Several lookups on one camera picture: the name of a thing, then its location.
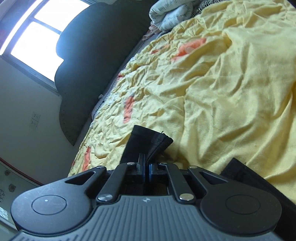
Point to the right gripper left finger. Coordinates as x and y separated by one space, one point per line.
141 167

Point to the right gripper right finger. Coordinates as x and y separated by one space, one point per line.
153 172

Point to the black pants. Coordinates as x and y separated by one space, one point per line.
151 143

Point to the yellow floral bed sheet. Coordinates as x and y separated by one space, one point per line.
221 85

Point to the wardrobe door with flowers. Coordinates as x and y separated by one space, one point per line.
12 184

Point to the grey upholstered headboard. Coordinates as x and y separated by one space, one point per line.
93 47

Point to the pink crumpled cloth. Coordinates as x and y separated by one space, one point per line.
152 30

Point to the white printed blanket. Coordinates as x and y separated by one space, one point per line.
167 14

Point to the bright window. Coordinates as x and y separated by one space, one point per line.
30 31

